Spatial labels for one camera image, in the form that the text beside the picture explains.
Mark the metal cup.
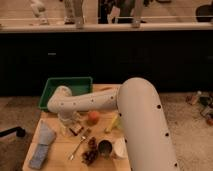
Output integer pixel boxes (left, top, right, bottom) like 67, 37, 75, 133
98, 140, 113, 158

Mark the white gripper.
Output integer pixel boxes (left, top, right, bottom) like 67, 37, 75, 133
58, 111, 84, 136

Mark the black chair part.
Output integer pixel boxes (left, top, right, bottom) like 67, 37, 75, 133
0, 127, 26, 137

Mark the grey folded cloth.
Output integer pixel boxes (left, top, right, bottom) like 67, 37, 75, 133
38, 121, 56, 145

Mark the dark grape bunch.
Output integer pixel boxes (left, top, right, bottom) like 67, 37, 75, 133
82, 137, 98, 165

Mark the yellow corn cob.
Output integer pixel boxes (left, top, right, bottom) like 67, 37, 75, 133
105, 115, 119, 133

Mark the clutter on floor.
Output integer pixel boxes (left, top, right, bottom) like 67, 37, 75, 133
186, 91, 213, 126

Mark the green plastic tray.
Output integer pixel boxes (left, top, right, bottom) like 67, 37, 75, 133
38, 76, 93, 112

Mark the orange fruit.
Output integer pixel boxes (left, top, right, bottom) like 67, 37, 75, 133
87, 111, 100, 125

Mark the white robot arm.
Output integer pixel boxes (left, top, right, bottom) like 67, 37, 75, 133
47, 77, 180, 171

